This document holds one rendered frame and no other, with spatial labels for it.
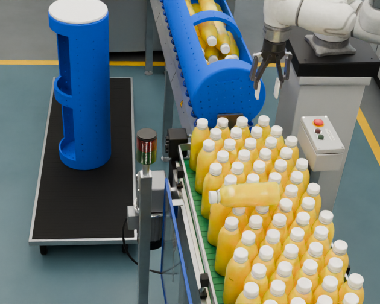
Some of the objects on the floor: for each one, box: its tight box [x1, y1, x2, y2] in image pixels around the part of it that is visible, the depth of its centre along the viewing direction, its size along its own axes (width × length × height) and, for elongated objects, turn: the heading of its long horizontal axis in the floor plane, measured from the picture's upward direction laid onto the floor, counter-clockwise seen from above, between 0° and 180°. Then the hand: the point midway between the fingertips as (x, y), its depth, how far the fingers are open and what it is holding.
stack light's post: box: [138, 170, 153, 304], centre depth 243 cm, size 4×4×110 cm
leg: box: [145, 0, 154, 76], centre depth 450 cm, size 6×6×63 cm
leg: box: [161, 66, 174, 162], centre depth 373 cm, size 6×6×63 cm
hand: (266, 90), depth 229 cm, fingers open, 6 cm apart
